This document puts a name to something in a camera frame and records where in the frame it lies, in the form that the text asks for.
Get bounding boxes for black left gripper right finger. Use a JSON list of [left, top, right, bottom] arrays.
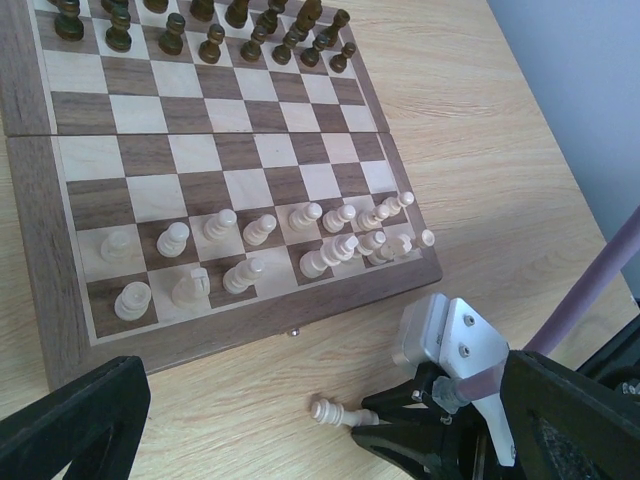
[[501, 350, 639, 479]]

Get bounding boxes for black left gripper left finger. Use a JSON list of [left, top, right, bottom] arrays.
[[1, 356, 150, 479]]

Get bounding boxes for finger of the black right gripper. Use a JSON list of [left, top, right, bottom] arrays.
[[351, 424, 458, 479], [361, 375, 435, 415]]

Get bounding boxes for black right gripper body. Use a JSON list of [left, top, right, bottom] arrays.
[[415, 362, 525, 479]]

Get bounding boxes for white queen piece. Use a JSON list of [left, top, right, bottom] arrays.
[[310, 398, 380, 428]]

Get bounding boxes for white chess piece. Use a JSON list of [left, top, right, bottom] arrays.
[[356, 204, 390, 231], [354, 230, 386, 257], [100, 230, 133, 264], [114, 281, 151, 321], [171, 267, 211, 308], [223, 258, 265, 294], [299, 234, 359, 278]]

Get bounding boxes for wooden folding chess board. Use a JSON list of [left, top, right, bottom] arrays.
[[1, 1, 442, 388]]

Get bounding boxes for dark pawn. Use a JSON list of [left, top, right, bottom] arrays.
[[54, 0, 84, 41], [240, 25, 268, 62], [105, 5, 132, 52], [198, 23, 225, 64], [300, 33, 329, 68], [158, 13, 186, 56], [329, 42, 357, 73], [271, 31, 299, 65]]

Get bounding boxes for dark rook piece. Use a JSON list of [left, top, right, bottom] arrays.
[[321, 9, 350, 48]]

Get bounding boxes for dark knight piece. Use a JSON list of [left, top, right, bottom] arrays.
[[100, 0, 129, 13], [290, 0, 323, 42]]

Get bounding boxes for dark bishop piece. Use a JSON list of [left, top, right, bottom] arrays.
[[256, 0, 287, 35], [143, 0, 169, 14]]

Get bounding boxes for dark king piece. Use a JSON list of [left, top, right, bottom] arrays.
[[225, 0, 249, 29]]

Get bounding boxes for dark queen piece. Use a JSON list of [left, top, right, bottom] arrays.
[[189, 0, 215, 22]]

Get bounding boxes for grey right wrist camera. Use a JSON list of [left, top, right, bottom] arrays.
[[392, 293, 516, 467]]

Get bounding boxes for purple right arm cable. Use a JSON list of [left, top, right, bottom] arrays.
[[432, 204, 640, 414]]

